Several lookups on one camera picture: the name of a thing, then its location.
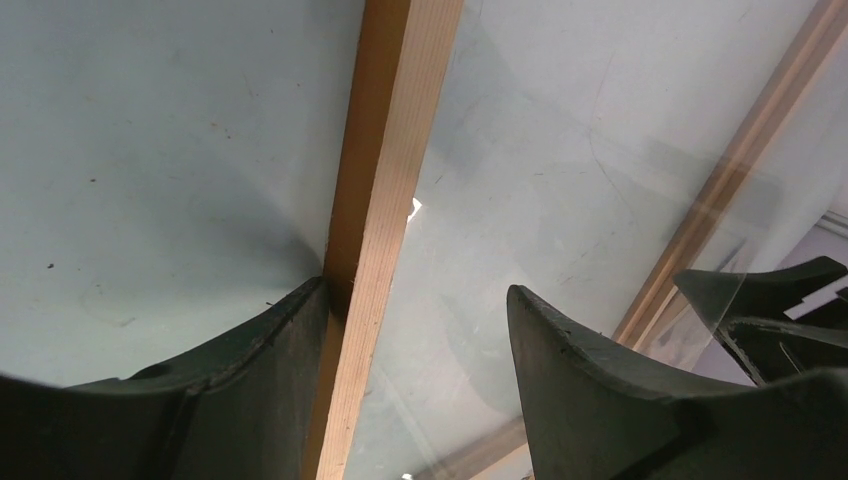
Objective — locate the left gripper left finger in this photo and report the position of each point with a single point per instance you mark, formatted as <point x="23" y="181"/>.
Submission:
<point x="235" y="407"/>

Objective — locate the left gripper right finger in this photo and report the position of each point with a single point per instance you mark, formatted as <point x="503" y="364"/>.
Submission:
<point x="594" y="409"/>

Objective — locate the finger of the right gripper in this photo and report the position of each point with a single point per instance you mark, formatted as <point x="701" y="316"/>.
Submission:
<point x="716" y="296"/>
<point x="768" y="350"/>

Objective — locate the wooden picture frame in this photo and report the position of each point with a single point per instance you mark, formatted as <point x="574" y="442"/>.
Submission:
<point x="588" y="150"/>

